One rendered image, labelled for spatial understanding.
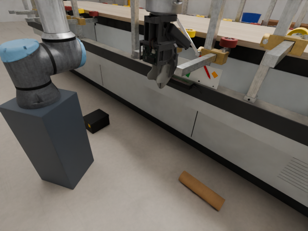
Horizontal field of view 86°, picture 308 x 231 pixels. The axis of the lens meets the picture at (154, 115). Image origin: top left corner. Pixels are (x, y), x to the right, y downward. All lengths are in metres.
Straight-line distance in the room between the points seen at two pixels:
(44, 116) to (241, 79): 1.02
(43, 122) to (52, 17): 0.46
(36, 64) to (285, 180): 1.46
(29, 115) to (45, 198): 0.60
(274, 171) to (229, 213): 0.38
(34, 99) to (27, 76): 0.11
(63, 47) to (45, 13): 0.14
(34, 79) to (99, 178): 0.76
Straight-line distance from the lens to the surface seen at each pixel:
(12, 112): 1.02
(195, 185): 1.21
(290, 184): 1.34
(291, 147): 0.94
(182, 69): 0.61
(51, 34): 0.95
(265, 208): 1.41
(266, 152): 1.24
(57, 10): 0.94
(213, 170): 1.41
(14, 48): 0.89
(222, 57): 0.83
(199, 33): 1.11
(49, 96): 0.95
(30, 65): 0.90
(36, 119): 0.92
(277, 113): 0.84
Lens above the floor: 1.07
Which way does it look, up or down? 36 degrees down
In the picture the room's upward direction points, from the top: 4 degrees clockwise
